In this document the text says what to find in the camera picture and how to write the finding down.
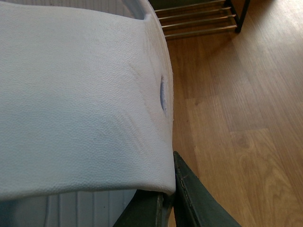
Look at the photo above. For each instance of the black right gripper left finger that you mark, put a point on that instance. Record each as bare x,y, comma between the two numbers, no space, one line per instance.
145,209

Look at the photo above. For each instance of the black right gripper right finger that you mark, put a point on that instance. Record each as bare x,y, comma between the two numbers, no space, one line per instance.
194,206

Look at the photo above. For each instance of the light blue slide sandal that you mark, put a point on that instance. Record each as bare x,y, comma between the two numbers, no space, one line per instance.
86,111

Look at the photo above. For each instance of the black metal shoe rack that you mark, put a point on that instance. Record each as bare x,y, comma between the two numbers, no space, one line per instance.
188,18

